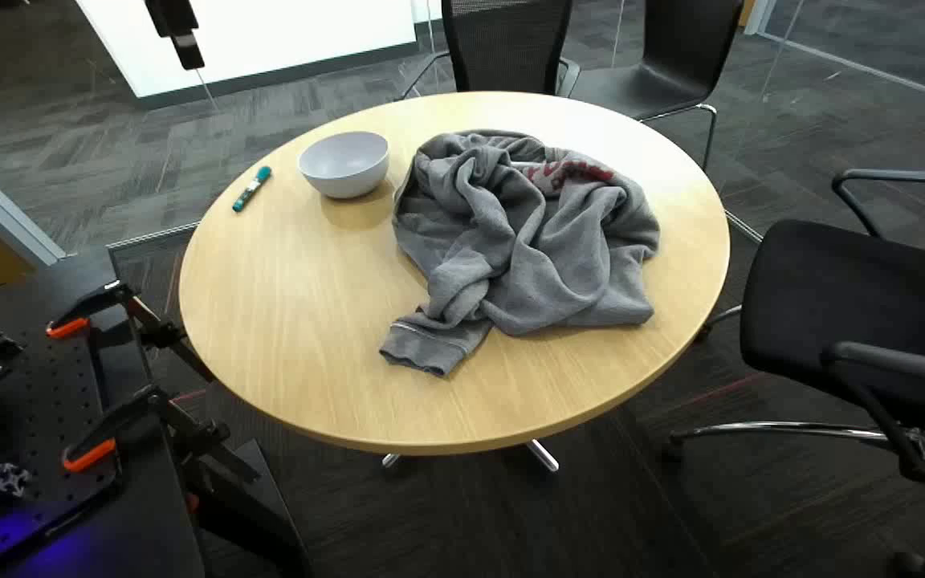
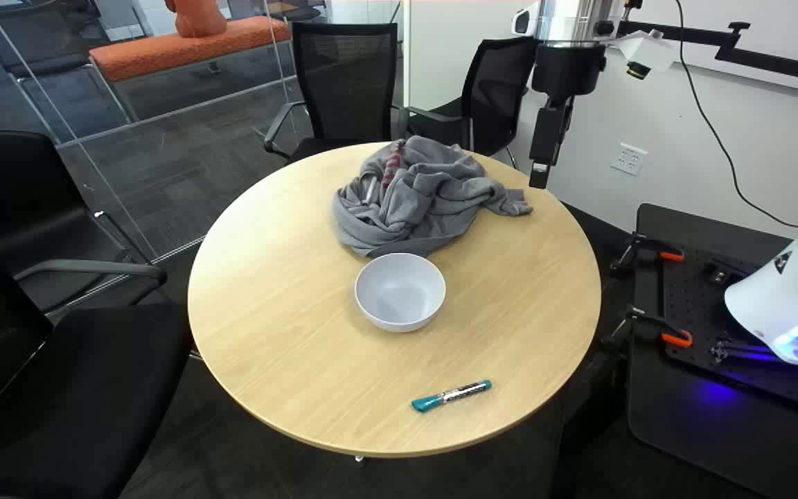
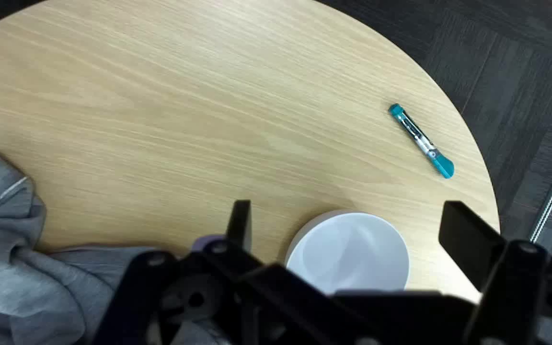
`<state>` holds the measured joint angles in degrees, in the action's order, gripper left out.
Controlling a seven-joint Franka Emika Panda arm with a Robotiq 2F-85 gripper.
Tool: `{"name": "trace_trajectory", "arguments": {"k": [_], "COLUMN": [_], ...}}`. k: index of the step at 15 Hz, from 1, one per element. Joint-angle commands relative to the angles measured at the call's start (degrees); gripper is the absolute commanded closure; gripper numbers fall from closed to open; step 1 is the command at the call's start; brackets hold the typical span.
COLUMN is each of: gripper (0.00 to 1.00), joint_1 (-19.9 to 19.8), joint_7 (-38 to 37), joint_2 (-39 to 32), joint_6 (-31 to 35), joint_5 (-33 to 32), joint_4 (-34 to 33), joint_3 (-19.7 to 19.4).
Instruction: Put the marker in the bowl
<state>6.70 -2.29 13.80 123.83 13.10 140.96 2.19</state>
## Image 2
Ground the teal capped marker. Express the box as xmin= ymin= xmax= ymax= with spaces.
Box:
xmin=410 ymin=380 xmax=492 ymax=413

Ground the black mesh chair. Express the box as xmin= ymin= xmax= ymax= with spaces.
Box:
xmin=408 ymin=36 xmax=538 ymax=154
xmin=264 ymin=22 xmax=398 ymax=161

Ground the orange bench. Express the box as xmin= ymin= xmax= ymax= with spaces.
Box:
xmin=89 ymin=0 xmax=290 ymax=82

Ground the grey crumpled cloth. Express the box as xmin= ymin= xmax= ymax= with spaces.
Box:
xmin=331 ymin=136 xmax=532 ymax=257

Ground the orange handled clamp upper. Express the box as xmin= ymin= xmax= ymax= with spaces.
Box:
xmin=610 ymin=233 xmax=686 ymax=273

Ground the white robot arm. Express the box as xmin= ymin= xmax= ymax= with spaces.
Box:
xmin=509 ymin=0 xmax=798 ymax=366

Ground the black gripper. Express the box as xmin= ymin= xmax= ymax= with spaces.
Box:
xmin=528 ymin=42 xmax=607 ymax=189

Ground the white wall outlet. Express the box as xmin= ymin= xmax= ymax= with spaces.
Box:
xmin=610 ymin=143 xmax=645 ymax=176

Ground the black chair left front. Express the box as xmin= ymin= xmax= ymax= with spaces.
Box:
xmin=0 ymin=262 xmax=187 ymax=499

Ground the black mesh chair centre back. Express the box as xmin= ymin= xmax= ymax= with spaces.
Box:
xmin=264 ymin=22 xmax=398 ymax=161

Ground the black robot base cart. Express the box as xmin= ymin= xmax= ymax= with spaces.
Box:
xmin=627 ymin=205 xmax=798 ymax=499

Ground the orange handled clamp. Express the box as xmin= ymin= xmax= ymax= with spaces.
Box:
xmin=610 ymin=233 xmax=686 ymax=273
xmin=614 ymin=308 xmax=694 ymax=348

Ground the black wall cable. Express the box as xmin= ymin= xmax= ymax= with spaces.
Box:
xmin=672 ymin=0 xmax=798 ymax=233

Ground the black chair far left back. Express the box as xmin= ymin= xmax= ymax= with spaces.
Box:
xmin=0 ymin=0 xmax=90 ymax=78

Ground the black chair left middle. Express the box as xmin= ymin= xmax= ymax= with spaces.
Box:
xmin=0 ymin=130 xmax=167 ymax=315

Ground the white bowl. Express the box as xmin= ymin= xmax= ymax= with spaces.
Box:
xmin=354 ymin=252 xmax=446 ymax=333

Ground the black mesh chair right back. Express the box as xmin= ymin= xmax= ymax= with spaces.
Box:
xmin=408 ymin=36 xmax=538 ymax=154

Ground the orange handled clamp lower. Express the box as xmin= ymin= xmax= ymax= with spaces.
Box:
xmin=614 ymin=308 xmax=694 ymax=348

